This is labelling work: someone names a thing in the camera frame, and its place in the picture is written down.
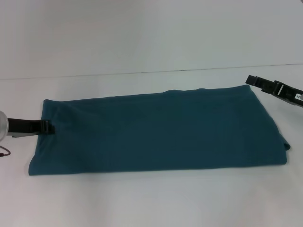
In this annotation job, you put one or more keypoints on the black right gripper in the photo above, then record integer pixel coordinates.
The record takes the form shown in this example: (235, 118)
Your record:
(288, 94)

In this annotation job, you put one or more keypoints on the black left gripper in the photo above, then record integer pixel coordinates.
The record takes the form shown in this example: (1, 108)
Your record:
(23, 126)

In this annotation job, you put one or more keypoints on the teal FREE! print T-shirt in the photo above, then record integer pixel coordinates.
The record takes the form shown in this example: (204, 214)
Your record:
(154, 130)

